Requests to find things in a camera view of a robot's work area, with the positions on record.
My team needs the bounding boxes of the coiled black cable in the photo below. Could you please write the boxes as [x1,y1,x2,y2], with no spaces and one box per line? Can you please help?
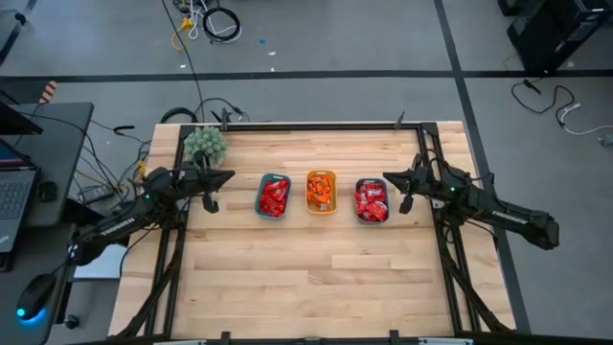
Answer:
[201,6,242,44]

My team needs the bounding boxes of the black cable with plug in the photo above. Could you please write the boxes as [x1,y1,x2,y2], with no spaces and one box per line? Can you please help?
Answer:
[510,78,577,116]

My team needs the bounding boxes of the dark blue plastic bin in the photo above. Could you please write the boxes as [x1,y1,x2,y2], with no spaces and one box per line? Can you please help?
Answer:
[354,177,390,225]

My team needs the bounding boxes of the white cable with plug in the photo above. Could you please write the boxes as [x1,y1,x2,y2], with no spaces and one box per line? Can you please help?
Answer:
[555,101,613,137]

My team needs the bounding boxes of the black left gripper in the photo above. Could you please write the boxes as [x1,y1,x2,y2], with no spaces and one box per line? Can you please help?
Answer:
[160,165,236,216]

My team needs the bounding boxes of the yellow power cable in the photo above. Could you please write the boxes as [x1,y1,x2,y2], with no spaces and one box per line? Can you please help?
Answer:
[170,15,194,52]

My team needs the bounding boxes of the green plant in white pot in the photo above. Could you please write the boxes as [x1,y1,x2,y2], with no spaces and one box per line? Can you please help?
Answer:
[183,125,230,170]

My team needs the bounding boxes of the orange black striped object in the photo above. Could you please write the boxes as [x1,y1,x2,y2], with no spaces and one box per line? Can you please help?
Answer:
[37,80,59,105]

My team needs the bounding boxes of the yellow plastic bin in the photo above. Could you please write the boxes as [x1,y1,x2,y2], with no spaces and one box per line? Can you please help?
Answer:
[305,169,338,215]

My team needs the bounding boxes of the black clamp with cable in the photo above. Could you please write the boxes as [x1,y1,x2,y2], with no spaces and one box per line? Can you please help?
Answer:
[193,97,251,125]

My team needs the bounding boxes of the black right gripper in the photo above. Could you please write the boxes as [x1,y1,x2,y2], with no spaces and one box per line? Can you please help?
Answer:
[382,153,464,215]

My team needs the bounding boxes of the teal green plastic bin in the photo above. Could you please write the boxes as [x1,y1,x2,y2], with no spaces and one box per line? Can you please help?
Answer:
[253,172,292,220]

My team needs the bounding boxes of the black equipment case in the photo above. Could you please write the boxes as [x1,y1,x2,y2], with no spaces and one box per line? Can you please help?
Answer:
[497,0,613,74]

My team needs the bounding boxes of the black monitor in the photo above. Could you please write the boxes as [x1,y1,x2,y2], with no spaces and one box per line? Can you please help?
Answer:
[0,102,44,137]

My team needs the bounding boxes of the grey laptop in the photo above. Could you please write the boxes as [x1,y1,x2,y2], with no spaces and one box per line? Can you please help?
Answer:
[0,138,39,255]

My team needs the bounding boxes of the small black puck device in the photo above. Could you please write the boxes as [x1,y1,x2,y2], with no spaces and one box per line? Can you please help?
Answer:
[37,180,58,203]

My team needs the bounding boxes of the yellow cable with plug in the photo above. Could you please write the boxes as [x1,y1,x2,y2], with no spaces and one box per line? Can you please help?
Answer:
[76,160,148,191]

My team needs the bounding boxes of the black metal table frame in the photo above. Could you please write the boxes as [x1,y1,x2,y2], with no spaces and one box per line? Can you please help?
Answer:
[112,122,516,345]

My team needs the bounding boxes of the black headphone-shaped cable loop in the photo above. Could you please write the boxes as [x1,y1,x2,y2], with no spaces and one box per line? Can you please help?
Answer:
[159,106,199,125]

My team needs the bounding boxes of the black desk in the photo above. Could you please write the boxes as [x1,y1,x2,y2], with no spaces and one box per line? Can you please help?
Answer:
[0,102,133,345]

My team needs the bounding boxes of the white floor cable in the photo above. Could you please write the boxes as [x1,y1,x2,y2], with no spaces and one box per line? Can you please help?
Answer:
[187,0,240,44]

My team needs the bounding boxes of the black computer mouse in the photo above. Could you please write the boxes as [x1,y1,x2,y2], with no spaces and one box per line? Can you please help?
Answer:
[15,272,57,322]

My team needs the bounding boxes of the long black cable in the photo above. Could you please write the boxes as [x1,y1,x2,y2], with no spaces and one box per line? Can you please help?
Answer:
[160,0,206,124]

